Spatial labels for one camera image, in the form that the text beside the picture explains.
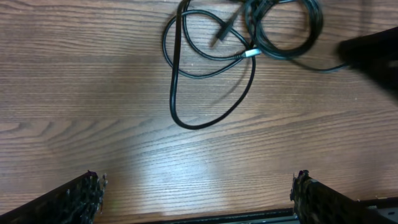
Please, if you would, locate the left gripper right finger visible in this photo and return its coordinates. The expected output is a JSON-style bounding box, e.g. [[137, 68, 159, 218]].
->
[[290, 170, 397, 224]]

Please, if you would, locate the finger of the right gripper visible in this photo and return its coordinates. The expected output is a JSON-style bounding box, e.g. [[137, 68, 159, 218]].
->
[[337, 27, 397, 98]]

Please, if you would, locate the long black usb cable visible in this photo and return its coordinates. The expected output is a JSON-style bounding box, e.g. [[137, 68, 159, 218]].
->
[[161, 0, 349, 131]]

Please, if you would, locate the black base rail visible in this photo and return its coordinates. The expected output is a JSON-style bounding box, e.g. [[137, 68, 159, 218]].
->
[[133, 196, 398, 224]]

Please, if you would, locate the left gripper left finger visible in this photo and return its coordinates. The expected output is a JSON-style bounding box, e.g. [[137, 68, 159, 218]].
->
[[1, 171, 108, 224]]

